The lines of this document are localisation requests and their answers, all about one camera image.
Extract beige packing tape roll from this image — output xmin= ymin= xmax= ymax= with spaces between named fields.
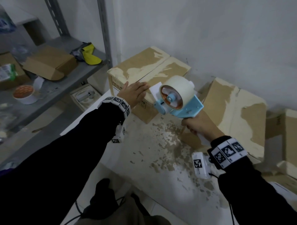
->
xmin=160 ymin=75 xmax=195 ymax=110

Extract person's left forearm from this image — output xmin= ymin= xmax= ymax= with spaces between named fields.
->
xmin=0 ymin=102 xmax=126 ymax=225

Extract tall cardboard box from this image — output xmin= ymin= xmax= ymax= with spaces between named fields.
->
xmin=265 ymin=108 xmax=297 ymax=168

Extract person's right forearm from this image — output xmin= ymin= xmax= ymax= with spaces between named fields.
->
xmin=210 ymin=136 xmax=297 ymax=225

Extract person's right hand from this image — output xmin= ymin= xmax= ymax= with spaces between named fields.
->
xmin=181 ymin=111 xmax=224 ymax=142

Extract flat cardboard box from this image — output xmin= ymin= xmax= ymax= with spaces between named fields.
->
xmin=262 ymin=160 xmax=297 ymax=195

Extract white box with device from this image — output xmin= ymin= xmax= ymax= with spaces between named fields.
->
xmin=70 ymin=84 xmax=102 ymax=112

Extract open brown cardboard box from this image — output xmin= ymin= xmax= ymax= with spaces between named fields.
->
xmin=22 ymin=46 xmax=78 ymax=81

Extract blue tape dispenser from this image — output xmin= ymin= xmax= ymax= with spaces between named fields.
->
xmin=148 ymin=81 xmax=204 ymax=120

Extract black cable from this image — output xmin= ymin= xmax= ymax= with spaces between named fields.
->
xmin=62 ymin=197 xmax=127 ymax=225

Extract grey metal shelf rack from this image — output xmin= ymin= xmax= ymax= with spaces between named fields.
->
xmin=0 ymin=0 xmax=113 ymax=167

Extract yellow cloth item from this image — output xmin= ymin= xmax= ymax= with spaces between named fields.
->
xmin=81 ymin=43 xmax=103 ymax=66

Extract long taped cardboard box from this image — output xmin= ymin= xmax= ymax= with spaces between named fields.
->
xmin=107 ymin=46 xmax=192 ymax=125

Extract wristband with markers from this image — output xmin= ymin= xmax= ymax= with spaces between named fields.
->
xmin=97 ymin=96 xmax=131 ymax=120
xmin=207 ymin=137 xmax=248 ymax=170

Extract large peeled cardboard box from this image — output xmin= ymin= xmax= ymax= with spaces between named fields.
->
xmin=181 ymin=77 xmax=268 ymax=163

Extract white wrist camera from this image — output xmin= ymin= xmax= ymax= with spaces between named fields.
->
xmin=191 ymin=152 xmax=212 ymax=180
xmin=111 ymin=125 xmax=127 ymax=144

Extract person's legs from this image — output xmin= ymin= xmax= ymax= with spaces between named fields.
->
xmin=74 ymin=193 xmax=172 ymax=225

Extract brown box with label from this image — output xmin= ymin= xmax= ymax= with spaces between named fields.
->
xmin=0 ymin=52 xmax=31 ymax=91

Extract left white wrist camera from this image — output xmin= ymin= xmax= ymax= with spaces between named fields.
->
xmin=111 ymin=125 xmax=127 ymax=144

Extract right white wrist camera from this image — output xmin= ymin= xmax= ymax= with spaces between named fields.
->
xmin=191 ymin=152 xmax=212 ymax=180

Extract white bowl with orange lid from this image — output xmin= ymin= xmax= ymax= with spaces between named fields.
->
xmin=12 ymin=85 xmax=39 ymax=105

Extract right wristband with markers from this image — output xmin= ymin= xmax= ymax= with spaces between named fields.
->
xmin=207 ymin=137 xmax=248 ymax=170

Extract person's left hand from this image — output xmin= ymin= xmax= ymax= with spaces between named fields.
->
xmin=117 ymin=81 xmax=150 ymax=108

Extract left wristband with markers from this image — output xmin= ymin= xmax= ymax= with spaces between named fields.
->
xmin=97 ymin=96 xmax=131 ymax=120

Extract dark cloth item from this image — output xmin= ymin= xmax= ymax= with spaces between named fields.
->
xmin=70 ymin=42 xmax=91 ymax=62

